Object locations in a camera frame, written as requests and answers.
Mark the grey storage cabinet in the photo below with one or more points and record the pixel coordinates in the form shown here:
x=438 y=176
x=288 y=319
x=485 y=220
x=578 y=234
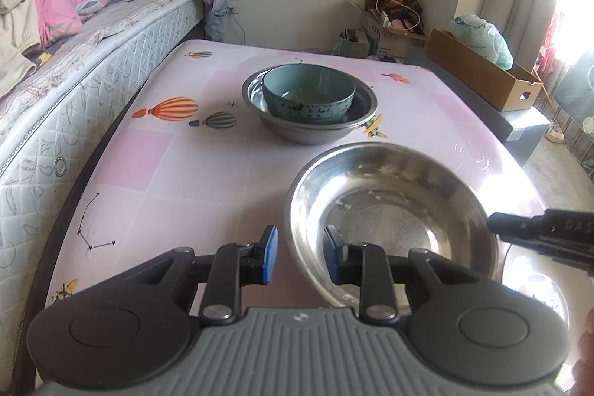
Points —
x=524 y=131

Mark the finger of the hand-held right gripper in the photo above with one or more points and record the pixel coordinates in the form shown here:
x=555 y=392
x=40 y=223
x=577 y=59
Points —
x=515 y=226

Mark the pink printed tablecloth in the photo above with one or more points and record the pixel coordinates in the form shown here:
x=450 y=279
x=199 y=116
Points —
x=209 y=173

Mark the teal ceramic bowl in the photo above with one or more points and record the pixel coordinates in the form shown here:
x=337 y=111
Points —
x=306 y=87

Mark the white quilted mattress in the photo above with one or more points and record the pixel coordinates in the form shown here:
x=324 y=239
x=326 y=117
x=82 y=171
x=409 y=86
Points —
x=93 y=66

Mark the green plastic bag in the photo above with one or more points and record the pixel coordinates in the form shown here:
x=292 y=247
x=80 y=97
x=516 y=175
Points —
x=485 y=39

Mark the small green box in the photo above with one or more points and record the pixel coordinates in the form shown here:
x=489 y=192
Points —
x=355 y=45

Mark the cardboard box with clutter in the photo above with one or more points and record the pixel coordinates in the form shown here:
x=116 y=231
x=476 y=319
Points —
x=394 y=41

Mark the small steel bowl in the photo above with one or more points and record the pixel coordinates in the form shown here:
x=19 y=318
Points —
x=394 y=201

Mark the white printed plate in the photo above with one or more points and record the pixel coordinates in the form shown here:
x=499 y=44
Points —
x=529 y=275

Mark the large steel bowl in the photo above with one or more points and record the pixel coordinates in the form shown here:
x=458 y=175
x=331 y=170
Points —
x=301 y=134

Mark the long cardboard box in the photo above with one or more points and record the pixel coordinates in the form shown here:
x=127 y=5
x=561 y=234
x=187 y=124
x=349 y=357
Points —
x=482 y=76

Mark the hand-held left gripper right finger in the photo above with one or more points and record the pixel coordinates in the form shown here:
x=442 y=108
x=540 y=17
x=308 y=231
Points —
x=332 y=257

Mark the beige garment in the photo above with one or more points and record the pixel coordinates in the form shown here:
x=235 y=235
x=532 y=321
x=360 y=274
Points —
x=18 y=39

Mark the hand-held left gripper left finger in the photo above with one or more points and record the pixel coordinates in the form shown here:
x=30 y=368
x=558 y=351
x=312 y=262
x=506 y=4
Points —
x=269 y=257

